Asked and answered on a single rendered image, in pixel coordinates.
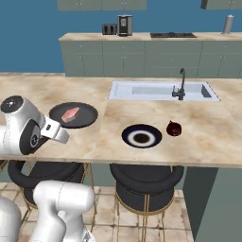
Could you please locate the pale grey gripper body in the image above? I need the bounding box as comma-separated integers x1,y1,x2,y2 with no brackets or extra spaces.
49,125,71,146

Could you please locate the pink raw steak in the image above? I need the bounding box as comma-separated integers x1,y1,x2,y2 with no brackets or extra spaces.
60,106,81,124

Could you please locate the black round pan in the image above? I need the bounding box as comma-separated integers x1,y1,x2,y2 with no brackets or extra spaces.
48,101,99,130

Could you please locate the dark blue white plate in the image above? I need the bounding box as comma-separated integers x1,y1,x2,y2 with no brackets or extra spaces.
121,123,164,149

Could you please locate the black stool with gold legs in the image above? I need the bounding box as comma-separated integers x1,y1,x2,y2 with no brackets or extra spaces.
109,163,185,242
7,160,96,233

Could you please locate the white inset sink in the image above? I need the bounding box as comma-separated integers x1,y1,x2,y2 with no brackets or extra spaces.
108,80,221,103

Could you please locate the black toaster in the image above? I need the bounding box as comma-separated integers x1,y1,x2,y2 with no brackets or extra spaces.
100,23,119,36

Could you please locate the grey-green base cupboard run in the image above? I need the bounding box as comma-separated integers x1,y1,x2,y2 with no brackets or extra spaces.
59,40,242,79

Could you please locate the black silver coffee machine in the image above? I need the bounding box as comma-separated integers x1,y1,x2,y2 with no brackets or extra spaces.
116,13,134,38

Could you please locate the black sink tap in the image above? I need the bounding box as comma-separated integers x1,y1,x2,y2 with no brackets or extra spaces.
171,67,187,101

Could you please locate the black hob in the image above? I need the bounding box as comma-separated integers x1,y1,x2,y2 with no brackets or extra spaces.
149,31,198,40

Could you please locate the grey-green island base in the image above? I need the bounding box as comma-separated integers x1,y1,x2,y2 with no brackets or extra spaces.
181,165,242,242

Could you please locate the grey cylindrical bottle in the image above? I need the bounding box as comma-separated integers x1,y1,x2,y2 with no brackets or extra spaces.
221,13,235,35

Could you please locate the grey-green wall cupboard run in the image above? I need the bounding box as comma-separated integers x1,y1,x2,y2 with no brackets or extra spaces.
56,0,148,12
199,0,242,10

